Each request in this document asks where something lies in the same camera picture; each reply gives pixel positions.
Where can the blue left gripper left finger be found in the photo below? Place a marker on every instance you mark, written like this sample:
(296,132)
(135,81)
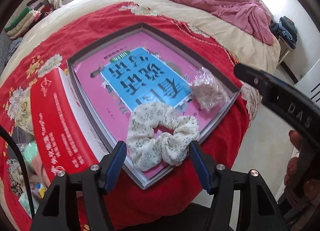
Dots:
(113,165)

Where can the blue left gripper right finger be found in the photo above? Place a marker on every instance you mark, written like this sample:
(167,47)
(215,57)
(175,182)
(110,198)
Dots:
(199,161)

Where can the cream floral scrunchie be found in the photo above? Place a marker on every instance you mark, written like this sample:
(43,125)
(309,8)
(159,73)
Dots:
(157,133)

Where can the person's right hand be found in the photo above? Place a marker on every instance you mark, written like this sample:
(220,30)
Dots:
(302,174)

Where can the red floral blanket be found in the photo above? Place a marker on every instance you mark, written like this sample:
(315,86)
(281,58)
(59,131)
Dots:
(127,204)

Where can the red tissue box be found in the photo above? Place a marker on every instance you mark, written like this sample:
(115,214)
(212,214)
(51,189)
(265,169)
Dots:
(64,135)

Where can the grey shallow box tray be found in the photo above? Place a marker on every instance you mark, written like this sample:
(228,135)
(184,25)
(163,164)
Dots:
(155,46)

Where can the clear plastic bag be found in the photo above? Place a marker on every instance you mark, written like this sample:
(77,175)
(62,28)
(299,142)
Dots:
(208,91)

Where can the beige bed sheet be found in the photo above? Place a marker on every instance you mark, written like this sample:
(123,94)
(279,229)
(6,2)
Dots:
(245,47)

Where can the pink tissue pack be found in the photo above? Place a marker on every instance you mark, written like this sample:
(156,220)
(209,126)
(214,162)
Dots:
(38,167)

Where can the dark clothes on stool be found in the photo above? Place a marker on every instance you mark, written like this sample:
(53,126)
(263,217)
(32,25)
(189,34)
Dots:
(285,29)

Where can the pink and blue book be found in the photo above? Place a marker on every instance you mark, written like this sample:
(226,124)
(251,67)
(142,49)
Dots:
(140,78)

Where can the mint green round object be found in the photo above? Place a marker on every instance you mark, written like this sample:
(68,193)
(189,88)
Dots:
(29,152)

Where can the leopard print scrunchie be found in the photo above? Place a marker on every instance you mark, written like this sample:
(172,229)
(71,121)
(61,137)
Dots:
(15,175)

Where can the stack of folded clothes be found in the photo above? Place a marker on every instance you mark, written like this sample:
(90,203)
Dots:
(33,13)

